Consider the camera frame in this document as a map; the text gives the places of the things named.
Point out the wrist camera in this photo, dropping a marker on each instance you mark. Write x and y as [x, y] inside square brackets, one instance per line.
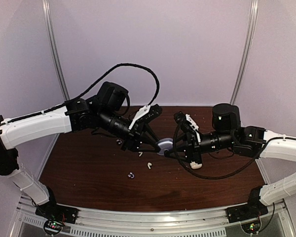
[146, 114]
[187, 125]

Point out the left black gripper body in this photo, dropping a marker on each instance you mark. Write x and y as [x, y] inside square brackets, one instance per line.
[107, 116]

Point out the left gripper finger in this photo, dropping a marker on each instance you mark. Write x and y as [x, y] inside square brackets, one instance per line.
[150, 133]
[148, 150]

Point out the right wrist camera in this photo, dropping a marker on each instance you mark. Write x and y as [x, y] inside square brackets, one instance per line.
[187, 125]

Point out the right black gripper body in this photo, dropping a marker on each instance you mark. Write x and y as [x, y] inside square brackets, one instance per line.
[225, 140]

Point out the left aluminium frame post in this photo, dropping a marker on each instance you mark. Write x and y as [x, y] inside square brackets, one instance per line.
[53, 46]

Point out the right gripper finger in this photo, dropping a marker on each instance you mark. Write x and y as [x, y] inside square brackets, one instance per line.
[180, 141]
[171, 154]

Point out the white earbud charging case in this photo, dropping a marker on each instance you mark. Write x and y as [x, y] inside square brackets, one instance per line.
[194, 165]

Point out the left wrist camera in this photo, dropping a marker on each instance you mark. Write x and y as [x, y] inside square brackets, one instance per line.
[146, 114]

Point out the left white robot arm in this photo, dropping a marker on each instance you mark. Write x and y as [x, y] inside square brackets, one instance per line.
[72, 116]

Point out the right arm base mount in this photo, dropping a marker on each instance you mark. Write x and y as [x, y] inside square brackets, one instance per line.
[252, 209]

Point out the right aluminium frame post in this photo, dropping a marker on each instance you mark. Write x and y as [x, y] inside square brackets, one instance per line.
[252, 22]

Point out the aluminium frame post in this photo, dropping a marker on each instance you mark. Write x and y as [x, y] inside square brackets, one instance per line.
[53, 46]
[252, 22]

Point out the front aluminium rail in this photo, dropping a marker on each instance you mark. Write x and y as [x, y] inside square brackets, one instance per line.
[211, 222]

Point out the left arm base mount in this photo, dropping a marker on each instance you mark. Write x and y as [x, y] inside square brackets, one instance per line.
[55, 212]

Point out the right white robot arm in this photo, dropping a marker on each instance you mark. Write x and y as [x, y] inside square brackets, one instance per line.
[253, 142]

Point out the purple earbud charging case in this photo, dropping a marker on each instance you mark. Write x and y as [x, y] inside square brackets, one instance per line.
[164, 145]

